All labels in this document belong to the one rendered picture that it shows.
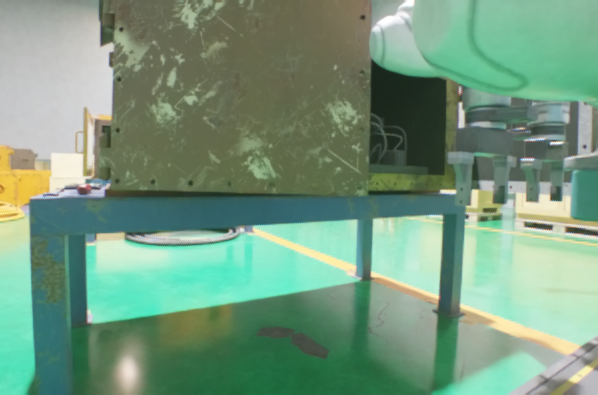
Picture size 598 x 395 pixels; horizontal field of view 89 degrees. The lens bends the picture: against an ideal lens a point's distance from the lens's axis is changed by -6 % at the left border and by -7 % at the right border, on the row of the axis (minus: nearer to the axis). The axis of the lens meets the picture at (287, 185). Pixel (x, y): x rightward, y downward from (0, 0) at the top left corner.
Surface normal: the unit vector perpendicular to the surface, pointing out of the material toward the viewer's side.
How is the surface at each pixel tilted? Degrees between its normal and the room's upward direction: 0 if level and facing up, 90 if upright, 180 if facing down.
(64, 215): 90
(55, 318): 90
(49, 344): 90
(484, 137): 90
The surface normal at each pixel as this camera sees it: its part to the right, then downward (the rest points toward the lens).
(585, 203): -0.88, 0.00
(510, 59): -0.24, 0.86
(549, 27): -0.15, 0.56
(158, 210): 0.47, 0.04
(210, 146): -0.13, 0.03
